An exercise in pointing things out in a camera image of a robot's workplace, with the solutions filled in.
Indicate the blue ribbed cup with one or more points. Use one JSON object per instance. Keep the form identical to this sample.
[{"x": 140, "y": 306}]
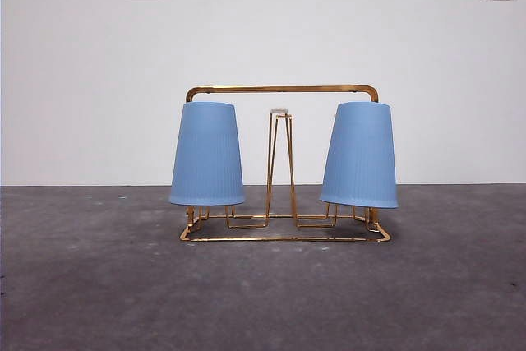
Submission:
[
  {"x": 205, "y": 153},
  {"x": 359, "y": 153}
]

